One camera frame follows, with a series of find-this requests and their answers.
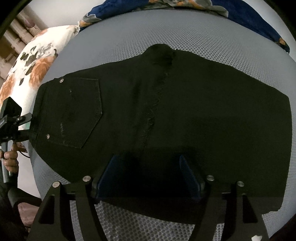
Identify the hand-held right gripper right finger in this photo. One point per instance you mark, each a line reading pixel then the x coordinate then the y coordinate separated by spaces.
pixel 188 177

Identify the grey mesh bed mat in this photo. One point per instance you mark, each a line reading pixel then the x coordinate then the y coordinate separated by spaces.
pixel 120 39

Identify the beige patterned curtain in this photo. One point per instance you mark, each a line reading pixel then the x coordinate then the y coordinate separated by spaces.
pixel 18 30

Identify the blue floral blanket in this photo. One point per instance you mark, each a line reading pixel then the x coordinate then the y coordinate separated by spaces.
pixel 245 14

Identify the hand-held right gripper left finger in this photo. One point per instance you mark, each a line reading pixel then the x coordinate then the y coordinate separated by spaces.
pixel 104 177

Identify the white floral pillow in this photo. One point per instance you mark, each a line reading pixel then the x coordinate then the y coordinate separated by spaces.
pixel 39 62

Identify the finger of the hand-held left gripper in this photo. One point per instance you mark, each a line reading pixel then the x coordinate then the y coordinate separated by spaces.
pixel 24 119

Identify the person's left hand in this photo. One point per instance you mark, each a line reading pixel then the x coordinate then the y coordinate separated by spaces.
pixel 13 160

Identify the black pants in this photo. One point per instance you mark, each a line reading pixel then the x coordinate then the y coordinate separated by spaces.
pixel 185 111

